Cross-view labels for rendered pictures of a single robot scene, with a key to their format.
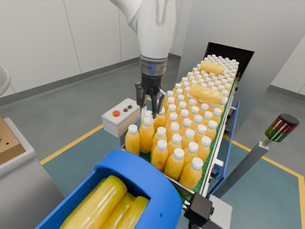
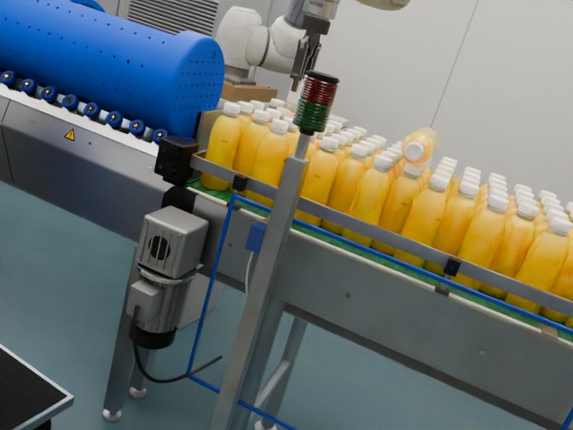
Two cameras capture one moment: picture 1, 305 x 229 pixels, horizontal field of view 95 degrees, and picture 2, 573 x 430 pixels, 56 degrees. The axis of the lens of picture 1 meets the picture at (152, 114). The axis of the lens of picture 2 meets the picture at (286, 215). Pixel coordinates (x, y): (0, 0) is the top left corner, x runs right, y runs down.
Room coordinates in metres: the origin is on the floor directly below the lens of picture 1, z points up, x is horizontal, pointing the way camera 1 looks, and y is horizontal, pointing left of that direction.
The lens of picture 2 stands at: (0.24, -1.48, 1.33)
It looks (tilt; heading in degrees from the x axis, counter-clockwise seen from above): 19 degrees down; 79
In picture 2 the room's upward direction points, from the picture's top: 17 degrees clockwise
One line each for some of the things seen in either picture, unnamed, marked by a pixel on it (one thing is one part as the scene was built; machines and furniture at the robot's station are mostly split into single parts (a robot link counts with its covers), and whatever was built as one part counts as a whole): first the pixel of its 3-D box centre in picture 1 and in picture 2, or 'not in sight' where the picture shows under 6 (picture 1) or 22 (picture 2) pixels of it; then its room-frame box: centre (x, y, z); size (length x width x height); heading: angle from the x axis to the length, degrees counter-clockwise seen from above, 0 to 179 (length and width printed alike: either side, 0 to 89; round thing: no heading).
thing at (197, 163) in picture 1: (196, 163); (231, 110); (0.30, -0.19, 1.10); 0.04 x 0.04 x 0.02
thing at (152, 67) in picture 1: (153, 63); (321, 6); (0.47, 0.02, 1.39); 0.09 x 0.09 x 0.06
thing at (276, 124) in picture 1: (284, 124); (319, 90); (0.43, -0.51, 1.23); 0.06 x 0.06 x 0.04
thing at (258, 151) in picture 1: (216, 195); (231, 389); (0.43, -0.51, 0.55); 0.04 x 0.04 x 1.10; 63
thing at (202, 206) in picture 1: (196, 208); (176, 160); (0.20, -0.21, 0.95); 0.10 x 0.07 x 0.10; 63
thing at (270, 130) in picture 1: (276, 132); (311, 114); (0.43, -0.51, 1.18); 0.06 x 0.06 x 0.05
